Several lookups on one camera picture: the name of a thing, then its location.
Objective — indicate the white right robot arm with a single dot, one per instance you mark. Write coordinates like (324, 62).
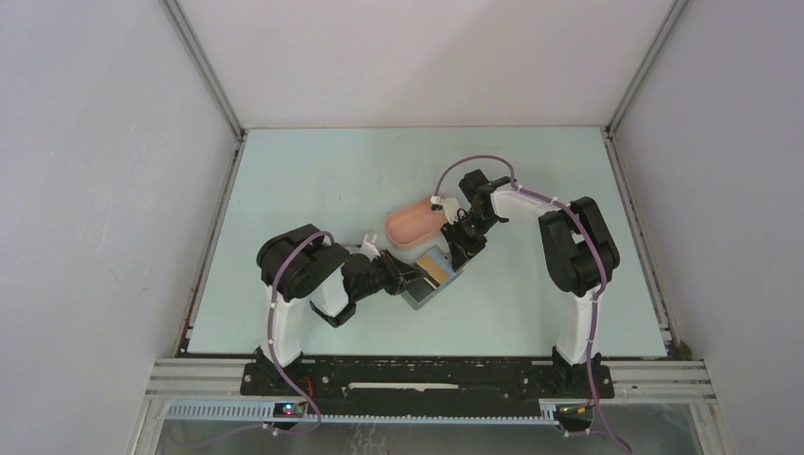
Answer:
(579, 251)

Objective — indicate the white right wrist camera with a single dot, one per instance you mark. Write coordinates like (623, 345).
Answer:
(448, 206)

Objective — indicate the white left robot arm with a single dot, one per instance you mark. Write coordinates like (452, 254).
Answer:
(304, 268)

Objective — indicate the left controller board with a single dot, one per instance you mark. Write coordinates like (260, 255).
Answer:
(289, 410)

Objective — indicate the controller board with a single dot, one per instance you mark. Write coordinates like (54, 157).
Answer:
(574, 411)
(289, 410)

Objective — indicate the gold striped credit card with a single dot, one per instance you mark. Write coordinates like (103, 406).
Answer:
(436, 266)

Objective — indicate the pink oval tray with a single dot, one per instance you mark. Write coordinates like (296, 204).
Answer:
(414, 225)

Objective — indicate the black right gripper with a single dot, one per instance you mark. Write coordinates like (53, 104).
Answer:
(461, 249)

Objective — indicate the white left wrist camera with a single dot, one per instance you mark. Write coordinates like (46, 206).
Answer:
(368, 246)

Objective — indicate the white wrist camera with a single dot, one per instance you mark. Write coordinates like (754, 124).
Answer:
(448, 206)
(368, 246)

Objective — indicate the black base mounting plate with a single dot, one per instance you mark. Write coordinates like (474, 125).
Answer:
(429, 386)

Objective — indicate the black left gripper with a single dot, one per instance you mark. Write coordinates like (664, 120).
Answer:
(396, 270)

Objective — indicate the aluminium frame rail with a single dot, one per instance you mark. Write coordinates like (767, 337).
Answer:
(209, 388)

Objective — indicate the right controller board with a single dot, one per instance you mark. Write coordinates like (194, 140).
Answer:
(574, 411)

